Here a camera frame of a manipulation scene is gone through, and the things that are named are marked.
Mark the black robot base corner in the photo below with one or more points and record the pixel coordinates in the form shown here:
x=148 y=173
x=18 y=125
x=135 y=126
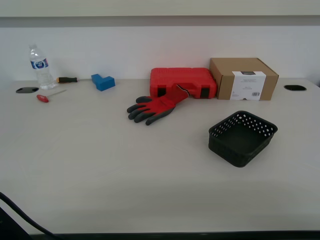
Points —
x=7 y=230

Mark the brown cardboard box white label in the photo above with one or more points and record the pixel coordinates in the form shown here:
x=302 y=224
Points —
x=225 y=82

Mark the red grey work glove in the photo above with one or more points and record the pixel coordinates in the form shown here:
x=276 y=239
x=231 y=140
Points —
x=157 y=106

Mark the blue L-shaped block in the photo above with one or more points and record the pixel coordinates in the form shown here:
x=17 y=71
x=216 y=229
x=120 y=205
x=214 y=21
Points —
x=102 y=83

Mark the black perforated plastic basket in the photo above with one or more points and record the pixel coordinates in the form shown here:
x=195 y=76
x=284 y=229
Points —
x=237 y=141

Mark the clear plastic water bottle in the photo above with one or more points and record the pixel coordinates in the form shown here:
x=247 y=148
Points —
x=42 y=75

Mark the red plastic tool case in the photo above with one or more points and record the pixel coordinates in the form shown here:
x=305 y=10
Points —
x=180 y=76

